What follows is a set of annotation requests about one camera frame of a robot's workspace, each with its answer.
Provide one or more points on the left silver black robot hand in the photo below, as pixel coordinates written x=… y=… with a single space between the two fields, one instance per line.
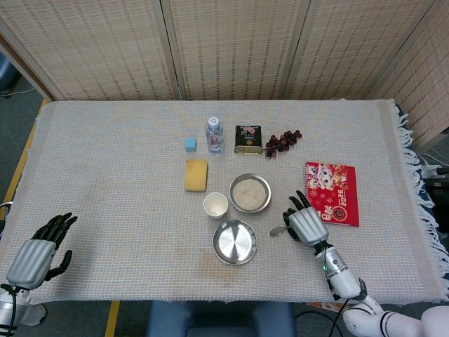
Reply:
x=29 y=261

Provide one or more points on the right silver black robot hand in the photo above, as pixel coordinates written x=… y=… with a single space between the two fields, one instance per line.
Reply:
x=308 y=224

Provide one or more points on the metal spoon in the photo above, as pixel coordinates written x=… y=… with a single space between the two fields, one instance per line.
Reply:
x=277 y=231

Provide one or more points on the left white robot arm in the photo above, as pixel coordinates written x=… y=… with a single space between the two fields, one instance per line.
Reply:
x=8 y=309

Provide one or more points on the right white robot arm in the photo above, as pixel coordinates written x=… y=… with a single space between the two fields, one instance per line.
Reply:
x=345 y=281

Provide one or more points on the stainless steel bowl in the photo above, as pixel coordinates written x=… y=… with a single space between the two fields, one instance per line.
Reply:
x=268 y=194

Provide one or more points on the white paper cup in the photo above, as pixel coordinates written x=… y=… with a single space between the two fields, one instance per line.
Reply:
x=215 y=205

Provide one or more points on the red spiral calendar notebook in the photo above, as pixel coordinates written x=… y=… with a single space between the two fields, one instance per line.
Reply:
x=333 y=189

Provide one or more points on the stainless steel plate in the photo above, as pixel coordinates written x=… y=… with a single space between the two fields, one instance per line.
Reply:
x=235 y=243

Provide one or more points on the orange printed package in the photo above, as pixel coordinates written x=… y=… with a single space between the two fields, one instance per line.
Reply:
x=328 y=305

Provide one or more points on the dark red grape bunch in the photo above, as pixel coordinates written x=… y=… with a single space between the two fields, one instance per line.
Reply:
x=280 y=142

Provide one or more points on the luncheon meat can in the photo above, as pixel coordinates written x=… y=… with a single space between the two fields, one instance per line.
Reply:
x=247 y=138

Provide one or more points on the white waffle-weave tablecloth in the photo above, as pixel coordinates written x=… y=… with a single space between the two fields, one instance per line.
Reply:
x=122 y=193

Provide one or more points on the yellow sponge with green pad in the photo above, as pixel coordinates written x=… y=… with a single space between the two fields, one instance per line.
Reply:
x=196 y=175

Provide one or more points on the blue fringed under-cloth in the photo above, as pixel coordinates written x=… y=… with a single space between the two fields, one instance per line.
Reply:
x=417 y=161

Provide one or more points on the clear plastic water bottle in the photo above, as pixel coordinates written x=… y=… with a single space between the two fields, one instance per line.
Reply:
x=214 y=138

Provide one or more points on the black box device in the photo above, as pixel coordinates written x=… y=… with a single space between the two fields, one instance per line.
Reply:
x=436 y=193

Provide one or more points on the light blue cube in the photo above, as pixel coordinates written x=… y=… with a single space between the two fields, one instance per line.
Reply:
x=190 y=145

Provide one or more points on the woven folding screen panel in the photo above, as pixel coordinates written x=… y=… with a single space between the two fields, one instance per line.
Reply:
x=231 y=45
x=87 y=45
x=350 y=45
x=424 y=77
x=24 y=59

